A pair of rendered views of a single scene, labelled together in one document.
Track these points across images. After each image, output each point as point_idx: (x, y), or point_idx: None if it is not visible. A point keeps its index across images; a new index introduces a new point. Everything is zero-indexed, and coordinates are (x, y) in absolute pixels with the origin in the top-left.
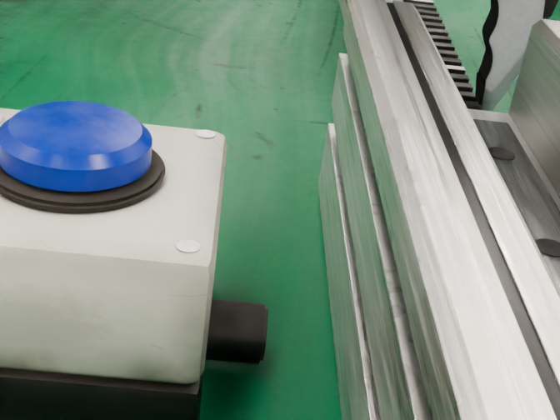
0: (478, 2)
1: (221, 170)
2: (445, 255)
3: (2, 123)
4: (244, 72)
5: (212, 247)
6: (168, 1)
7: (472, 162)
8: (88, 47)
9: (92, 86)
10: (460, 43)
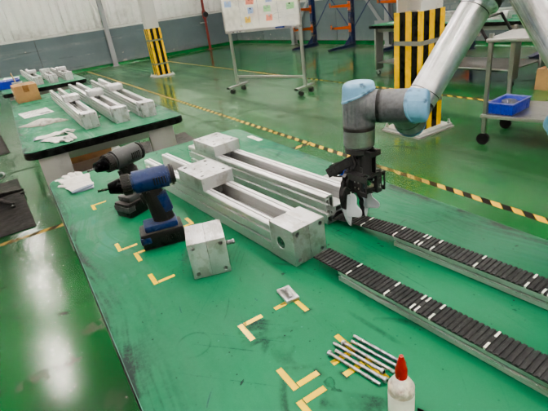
0: (430, 285)
1: (334, 179)
2: (305, 170)
3: None
4: (399, 221)
5: (324, 176)
6: (452, 227)
7: (311, 175)
8: (422, 210)
9: (403, 206)
10: (396, 258)
